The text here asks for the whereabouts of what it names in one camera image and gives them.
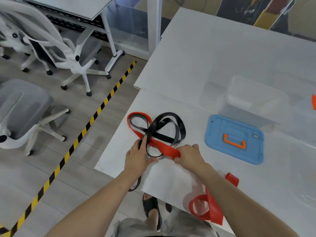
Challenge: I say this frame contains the person's right hand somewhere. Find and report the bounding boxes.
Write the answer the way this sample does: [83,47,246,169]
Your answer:
[172,144,210,175]

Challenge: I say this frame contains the person's left hand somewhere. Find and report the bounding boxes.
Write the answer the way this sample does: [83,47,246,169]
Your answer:
[124,135,158,179]

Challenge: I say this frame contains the red resistance band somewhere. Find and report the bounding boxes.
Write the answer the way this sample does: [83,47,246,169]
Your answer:
[126,112,240,226]

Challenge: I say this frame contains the black resistance band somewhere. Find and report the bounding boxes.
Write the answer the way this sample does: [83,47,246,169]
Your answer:
[128,112,186,192]

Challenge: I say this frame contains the small clear plastic box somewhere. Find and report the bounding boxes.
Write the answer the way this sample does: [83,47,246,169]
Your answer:
[223,76,289,129]

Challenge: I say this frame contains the large clear plastic box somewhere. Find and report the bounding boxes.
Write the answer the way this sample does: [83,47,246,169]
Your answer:
[289,93,316,146]

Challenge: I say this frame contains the person's right forearm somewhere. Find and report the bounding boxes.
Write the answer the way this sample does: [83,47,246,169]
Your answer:
[197,164,301,237]

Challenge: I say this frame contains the person's left forearm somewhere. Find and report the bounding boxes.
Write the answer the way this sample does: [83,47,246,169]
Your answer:
[45,170,143,237]

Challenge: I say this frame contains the yellow black floor tape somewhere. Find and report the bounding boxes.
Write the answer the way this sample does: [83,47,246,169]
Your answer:
[0,61,137,237]

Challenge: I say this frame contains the white mesh office chair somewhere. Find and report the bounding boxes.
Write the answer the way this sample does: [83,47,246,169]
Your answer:
[0,19,54,76]
[0,0,112,96]

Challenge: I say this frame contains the grey seat office chair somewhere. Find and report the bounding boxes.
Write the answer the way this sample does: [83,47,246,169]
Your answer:
[0,79,71,156]

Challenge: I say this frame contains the red yellow pillar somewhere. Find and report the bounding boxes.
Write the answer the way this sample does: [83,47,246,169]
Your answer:
[253,0,296,30]

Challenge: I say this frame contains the white folding desk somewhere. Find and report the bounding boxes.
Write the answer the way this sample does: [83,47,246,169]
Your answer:
[23,0,125,73]

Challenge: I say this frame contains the blue lid orange handle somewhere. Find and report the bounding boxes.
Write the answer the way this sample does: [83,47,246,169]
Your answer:
[204,114,265,166]

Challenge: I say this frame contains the clear lid orange handle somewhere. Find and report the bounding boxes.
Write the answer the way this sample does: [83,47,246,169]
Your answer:
[289,143,316,210]

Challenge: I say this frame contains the white window frame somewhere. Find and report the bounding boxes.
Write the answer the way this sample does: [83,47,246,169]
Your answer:
[147,0,162,60]

